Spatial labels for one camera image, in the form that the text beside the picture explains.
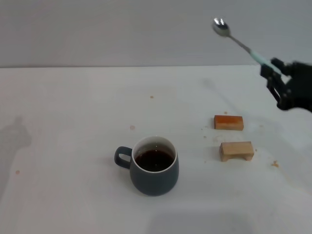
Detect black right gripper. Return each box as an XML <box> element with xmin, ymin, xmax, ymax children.
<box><xmin>260</xmin><ymin>58</ymin><xmax>312</xmax><ymax>112</ymax></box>

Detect spoon with light blue handle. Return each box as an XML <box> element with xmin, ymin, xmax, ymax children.
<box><xmin>211</xmin><ymin>17</ymin><xmax>275</xmax><ymax>70</ymax></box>

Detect grey ceramic cup with handle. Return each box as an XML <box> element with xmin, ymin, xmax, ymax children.
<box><xmin>114</xmin><ymin>136</ymin><xmax>180</xmax><ymax>196</ymax></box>

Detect orange stained wooden block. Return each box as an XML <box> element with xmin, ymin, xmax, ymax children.
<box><xmin>214</xmin><ymin>115</ymin><xmax>244</xmax><ymax>132</ymax></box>

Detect plain notched wooden block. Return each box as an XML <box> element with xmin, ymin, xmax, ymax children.
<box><xmin>219</xmin><ymin>141</ymin><xmax>255</xmax><ymax>162</ymax></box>

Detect dark coffee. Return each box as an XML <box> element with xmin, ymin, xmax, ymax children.
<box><xmin>135</xmin><ymin>149</ymin><xmax>175</xmax><ymax>171</ymax></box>

